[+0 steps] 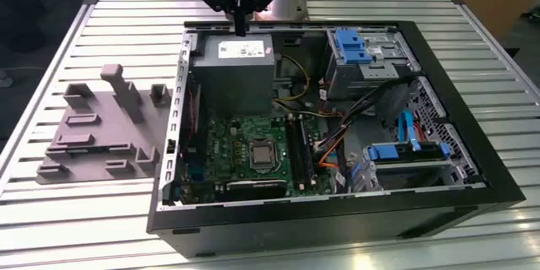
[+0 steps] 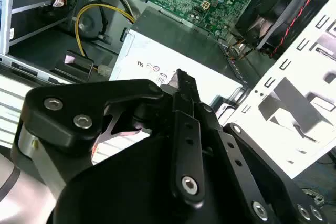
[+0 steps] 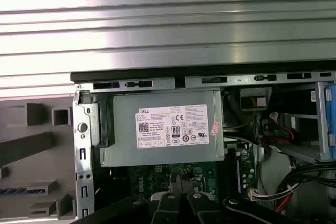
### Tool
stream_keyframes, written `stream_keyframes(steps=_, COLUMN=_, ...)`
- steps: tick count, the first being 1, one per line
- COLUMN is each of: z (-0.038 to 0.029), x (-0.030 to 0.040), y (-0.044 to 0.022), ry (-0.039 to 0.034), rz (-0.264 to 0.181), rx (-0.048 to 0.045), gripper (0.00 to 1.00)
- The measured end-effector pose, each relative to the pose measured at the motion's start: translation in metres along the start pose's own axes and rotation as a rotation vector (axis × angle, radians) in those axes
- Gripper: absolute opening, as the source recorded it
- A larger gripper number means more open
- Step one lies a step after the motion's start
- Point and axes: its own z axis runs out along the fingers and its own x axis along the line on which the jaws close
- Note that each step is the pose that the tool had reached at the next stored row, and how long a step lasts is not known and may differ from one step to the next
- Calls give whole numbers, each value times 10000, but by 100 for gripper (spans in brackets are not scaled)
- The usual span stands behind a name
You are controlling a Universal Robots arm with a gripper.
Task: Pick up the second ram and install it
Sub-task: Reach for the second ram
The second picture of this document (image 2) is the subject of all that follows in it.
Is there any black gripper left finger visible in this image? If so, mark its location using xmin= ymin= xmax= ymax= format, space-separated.
xmin=15 ymin=68 xmax=206 ymax=208

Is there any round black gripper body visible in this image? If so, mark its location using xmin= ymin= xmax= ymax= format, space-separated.
xmin=53 ymin=99 xmax=253 ymax=224

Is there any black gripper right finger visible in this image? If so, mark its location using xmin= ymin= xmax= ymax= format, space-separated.
xmin=194 ymin=102 xmax=329 ymax=224

